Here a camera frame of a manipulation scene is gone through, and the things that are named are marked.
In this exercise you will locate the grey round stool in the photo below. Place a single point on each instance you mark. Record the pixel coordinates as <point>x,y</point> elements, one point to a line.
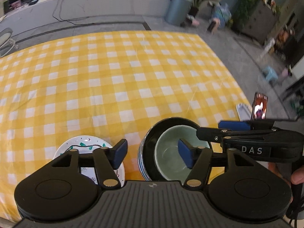
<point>7,42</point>

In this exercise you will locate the blue steel bowl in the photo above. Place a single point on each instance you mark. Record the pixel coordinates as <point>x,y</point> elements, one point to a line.
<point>146,151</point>

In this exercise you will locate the white phone stand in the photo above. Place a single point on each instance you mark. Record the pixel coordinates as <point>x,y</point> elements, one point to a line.
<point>243,111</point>

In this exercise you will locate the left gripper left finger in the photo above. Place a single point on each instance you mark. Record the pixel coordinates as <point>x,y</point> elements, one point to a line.
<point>105,161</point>

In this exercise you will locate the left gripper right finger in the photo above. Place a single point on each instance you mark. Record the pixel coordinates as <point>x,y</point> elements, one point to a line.
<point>200,160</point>

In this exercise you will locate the white fruity painted plate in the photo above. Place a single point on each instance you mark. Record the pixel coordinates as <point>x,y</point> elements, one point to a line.
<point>86,144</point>

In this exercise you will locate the person right hand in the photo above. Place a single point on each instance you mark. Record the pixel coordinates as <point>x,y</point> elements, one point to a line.
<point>297,177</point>

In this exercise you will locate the grey blue trash bin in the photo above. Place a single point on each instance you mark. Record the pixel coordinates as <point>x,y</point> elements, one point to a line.
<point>177,11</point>

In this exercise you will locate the blue water bottle bag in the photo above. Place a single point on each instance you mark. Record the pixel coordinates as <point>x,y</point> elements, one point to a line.
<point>221,13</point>

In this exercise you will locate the white tv console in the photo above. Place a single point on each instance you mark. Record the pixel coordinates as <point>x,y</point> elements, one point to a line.
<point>76,13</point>

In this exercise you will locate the green ceramic bowl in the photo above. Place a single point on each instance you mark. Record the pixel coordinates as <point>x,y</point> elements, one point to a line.
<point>167,159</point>

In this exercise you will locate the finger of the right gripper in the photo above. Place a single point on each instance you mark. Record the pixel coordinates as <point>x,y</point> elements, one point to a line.
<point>246,125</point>
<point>251,136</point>

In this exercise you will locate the smartphone on stand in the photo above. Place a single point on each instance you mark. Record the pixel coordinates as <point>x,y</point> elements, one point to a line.
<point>259,106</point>

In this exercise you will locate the yellow checkered tablecloth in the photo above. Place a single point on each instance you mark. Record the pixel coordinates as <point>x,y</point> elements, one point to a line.
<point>112,85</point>

